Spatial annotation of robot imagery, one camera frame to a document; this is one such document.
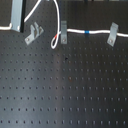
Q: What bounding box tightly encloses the middle grey cable clip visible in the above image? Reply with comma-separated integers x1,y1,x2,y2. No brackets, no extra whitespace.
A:
61,21,67,44

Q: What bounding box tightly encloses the grey cable clip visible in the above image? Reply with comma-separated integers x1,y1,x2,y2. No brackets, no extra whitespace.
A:
61,21,67,44
107,23,118,46
25,23,44,45

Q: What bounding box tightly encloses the left grey cable clip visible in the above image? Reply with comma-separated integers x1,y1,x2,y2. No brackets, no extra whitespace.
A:
25,23,44,45

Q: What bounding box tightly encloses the right grey cable clip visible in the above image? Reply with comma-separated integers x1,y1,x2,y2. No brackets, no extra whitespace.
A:
107,23,118,46

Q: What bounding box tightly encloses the grey metal post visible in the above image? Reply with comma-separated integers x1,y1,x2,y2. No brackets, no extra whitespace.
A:
11,0,26,32

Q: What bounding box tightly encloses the white cable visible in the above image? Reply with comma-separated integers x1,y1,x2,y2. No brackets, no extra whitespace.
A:
0,0,128,50

